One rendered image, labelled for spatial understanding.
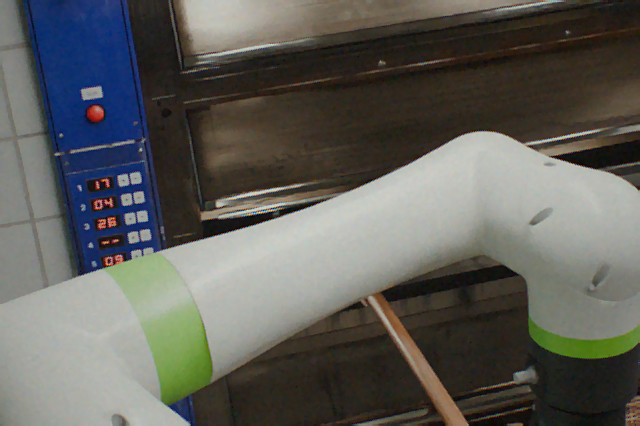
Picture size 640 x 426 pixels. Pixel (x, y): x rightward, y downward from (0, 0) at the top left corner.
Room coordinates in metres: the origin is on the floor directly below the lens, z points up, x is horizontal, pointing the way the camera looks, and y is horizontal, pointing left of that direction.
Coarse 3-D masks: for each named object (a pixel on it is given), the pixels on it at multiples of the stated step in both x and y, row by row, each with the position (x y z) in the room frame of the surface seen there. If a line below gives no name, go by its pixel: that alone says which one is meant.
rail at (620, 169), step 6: (630, 162) 1.87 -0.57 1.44; (636, 162) 1.87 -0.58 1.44; (600, 168) 1.86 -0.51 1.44; (606, 168) 1.86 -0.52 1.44; (612, 168) 1.86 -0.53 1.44; (618, 168) 1.86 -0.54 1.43; (624, 168) 1.86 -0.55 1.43; (630, 168) 1.86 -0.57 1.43; (636, 168) 1.86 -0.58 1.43; (618, 174) 1.86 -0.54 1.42; (624, 174) 1.86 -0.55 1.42
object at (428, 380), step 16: (384, 304) 1.85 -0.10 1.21; (384, 320) 1.80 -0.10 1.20; (400, 336) 1.73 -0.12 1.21; (400, 352) 1.70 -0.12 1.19; (416, 352) 1.67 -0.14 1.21; (416, 368) 1.62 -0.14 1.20; (432, 384) 1.56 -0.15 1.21; (432, 400) 1.53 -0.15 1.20; (448, 400) 1.51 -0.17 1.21; (448, 416) 1.47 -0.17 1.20
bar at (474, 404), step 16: (528, 384) 1.58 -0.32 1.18; (464, 400) 1.56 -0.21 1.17; (480, 400) 1.56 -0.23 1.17; (496, 400) 1.56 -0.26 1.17; (512, 400) 1.56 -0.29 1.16; (528, 400) 1.57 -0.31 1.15; (384, 416) 1.53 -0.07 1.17; (400, 416) 1.53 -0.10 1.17; (416, 416) 1.53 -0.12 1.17; (432, 416) 1.54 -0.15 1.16
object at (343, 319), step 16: (464, 272) 2.00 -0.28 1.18; (480, 272) 2.00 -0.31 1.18; (496, 272) 1.99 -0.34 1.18; (512, 272) 1.98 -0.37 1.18; (400, 288) 1.96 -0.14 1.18; (416, 288) 1.96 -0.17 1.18; (432, 288) 1.95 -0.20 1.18; (448, 288) 1.94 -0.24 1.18; (464, 288) 1.94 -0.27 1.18; (480, 288) 1.95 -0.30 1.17; (496, 288) 1.96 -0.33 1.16; (512, 288) 1.96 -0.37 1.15; (368, 304) 1.91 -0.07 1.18; (400, 304) 1.92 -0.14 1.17; (416, 304) 1.92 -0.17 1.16; (432, 304) 1.93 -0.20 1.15; (448, 304) 1.94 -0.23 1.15; (336, 320) 1.89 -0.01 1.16; (352, 320) 1.90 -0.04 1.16; (368, 320) 1.90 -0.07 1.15; (304, 336) 1.88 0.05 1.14
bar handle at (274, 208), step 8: (328, 192) 1.80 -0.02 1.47; (336, 192) 1.80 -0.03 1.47; (344, 192) 1.80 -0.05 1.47; (288, 200) 1.78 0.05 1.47; (296, 200) 1.78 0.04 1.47; (304, 200) 1.78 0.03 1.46; (312, 200) 1.78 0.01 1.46; (320, 200) 1.79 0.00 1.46; (248, 208) 1.77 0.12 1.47; (256, 208) 1.77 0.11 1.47; (264, 208) 1.77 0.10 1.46; (272, 208) 1.77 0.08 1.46; (280, 208) 1.77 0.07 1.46; (288, 208) 1.78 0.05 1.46; (224, 216) 1.75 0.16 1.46; (232, 216) 1.75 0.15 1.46; (240, 216) 1.76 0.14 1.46; (248, 216) 1.76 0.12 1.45; (272, 216) 1.77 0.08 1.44
